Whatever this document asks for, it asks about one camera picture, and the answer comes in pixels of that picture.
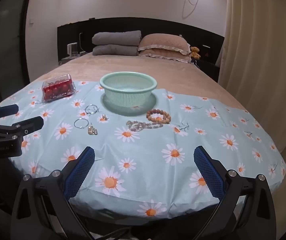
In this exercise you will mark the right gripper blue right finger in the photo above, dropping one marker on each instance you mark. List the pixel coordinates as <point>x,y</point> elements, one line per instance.
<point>207,168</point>

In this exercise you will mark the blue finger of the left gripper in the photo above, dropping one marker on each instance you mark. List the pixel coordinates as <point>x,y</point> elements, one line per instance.
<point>29,126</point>
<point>8,110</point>

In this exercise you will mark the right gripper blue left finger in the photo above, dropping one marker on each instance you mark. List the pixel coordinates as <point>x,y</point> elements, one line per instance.
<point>75,172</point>

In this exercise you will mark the silver hoop earring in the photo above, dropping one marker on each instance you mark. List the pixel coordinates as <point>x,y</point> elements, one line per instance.
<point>81,123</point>
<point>91,109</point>

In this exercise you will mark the pearl earring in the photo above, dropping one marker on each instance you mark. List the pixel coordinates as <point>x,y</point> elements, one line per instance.
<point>103,118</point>

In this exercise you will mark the clear box of cherry tomatoes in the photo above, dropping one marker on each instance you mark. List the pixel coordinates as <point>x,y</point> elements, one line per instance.
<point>57,88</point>

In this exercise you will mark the daisy print blue cloth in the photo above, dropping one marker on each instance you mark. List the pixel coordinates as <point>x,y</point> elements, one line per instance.
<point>149,173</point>

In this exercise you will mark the beige bedspread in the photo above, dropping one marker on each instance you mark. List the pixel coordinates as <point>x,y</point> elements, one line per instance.
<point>177,77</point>

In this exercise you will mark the mint green plastic basket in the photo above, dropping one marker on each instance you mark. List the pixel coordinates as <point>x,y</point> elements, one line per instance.
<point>128,93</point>

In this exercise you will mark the white appliance on nightstand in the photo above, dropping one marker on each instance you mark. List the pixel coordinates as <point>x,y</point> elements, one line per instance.
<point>72,49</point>

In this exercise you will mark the dark glass door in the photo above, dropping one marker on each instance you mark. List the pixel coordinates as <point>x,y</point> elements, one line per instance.
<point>13,64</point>

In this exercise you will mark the black headboard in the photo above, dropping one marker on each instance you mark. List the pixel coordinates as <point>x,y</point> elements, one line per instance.
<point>209,43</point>

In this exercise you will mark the lower grey folded blanket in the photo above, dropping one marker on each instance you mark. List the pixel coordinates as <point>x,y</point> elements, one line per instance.
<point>114,49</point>

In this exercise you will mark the grey folded blanket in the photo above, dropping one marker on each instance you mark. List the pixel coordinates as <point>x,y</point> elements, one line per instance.
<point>128,38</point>
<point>114,49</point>

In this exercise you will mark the brown teddy bear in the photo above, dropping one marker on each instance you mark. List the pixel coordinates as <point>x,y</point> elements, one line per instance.
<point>194,53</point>

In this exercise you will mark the beige curtain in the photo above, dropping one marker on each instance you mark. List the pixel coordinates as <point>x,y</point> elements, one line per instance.
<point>253,61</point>

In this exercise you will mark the lower beige ruffled pillow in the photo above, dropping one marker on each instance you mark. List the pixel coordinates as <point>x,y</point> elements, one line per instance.
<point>166,54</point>

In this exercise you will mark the beige ruffled pillow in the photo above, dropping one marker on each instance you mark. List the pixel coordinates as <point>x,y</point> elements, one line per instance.
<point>166,54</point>
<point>166,42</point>

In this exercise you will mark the upper beige ruffled pillow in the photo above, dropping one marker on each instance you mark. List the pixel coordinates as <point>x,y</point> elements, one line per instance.
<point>166,42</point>

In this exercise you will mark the upper grey folded blanket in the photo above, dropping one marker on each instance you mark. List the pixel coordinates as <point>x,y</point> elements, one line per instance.
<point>128,38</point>

